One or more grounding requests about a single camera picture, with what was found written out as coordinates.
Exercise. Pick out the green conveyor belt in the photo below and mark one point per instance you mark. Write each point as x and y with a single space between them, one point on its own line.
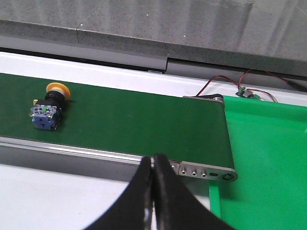
184 129

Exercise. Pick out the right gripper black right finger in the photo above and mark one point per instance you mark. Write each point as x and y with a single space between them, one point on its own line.
176 207

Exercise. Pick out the small green circuit board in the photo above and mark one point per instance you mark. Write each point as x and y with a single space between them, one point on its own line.
245 93

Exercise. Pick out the bright green plastic tray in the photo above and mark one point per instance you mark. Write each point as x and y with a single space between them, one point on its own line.
269 146

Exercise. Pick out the aluminium conveyor frame rail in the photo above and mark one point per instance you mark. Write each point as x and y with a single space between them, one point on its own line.
94 162

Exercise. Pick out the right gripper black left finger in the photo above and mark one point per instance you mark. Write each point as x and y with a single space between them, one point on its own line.
134 207

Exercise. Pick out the yellow mushroom push button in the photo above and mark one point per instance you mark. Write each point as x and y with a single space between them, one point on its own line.
46 113

